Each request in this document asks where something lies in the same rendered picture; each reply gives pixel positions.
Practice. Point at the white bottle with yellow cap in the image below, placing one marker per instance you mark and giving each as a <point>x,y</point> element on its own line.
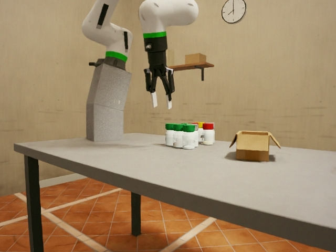
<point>200,130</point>

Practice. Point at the white bottle with green cap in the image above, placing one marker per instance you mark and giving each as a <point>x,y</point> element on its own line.
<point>177,135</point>
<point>188,137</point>
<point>169,134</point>

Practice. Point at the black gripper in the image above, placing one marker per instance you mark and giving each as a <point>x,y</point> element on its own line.
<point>158,68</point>

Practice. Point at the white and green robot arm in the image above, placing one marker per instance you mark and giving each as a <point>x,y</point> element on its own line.
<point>154,15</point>

